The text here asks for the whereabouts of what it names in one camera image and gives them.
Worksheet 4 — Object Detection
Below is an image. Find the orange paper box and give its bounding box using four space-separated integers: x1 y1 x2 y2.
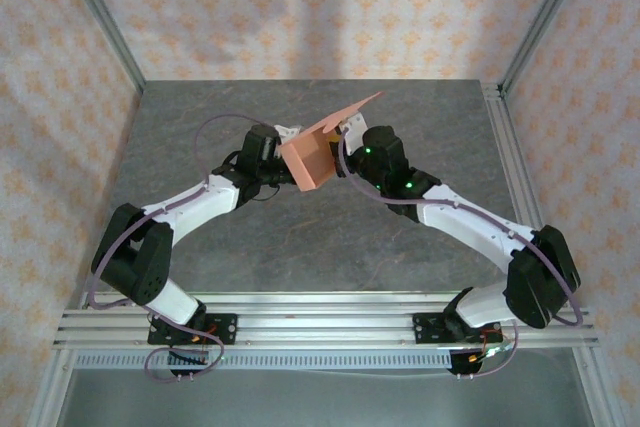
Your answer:
278 90 387 194

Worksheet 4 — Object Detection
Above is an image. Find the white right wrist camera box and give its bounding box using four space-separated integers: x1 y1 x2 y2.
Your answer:
339 111 369 149

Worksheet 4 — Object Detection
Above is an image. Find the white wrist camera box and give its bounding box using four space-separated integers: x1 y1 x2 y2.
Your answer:
339 111 369 149
274 123 304 142

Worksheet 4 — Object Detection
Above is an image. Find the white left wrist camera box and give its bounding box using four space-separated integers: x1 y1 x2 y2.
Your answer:
274 123 304 142

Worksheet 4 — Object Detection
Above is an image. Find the aluminium side rail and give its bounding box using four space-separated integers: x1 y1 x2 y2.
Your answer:
480 81 571 306

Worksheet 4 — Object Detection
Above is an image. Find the aluminium mounting rail frame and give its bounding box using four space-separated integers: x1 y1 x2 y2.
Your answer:
52 291 601 351

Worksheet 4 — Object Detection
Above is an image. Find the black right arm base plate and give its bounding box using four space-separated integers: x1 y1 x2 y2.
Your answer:
410 311 504 347

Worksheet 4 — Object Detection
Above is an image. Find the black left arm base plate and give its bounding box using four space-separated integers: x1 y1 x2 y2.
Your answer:
147 313 239 347

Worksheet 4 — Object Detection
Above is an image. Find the grey slotted cable duct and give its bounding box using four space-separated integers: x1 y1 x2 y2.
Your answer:
69 350 454 371

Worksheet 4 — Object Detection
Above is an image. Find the aluminium frame post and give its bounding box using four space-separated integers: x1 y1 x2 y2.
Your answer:
54 0 148 96
25 346 76 427
569 346 617 427
497 0 601 98

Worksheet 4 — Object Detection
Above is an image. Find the black control board with wires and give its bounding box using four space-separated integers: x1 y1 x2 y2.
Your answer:
448 344 516 378
167 349 225 378

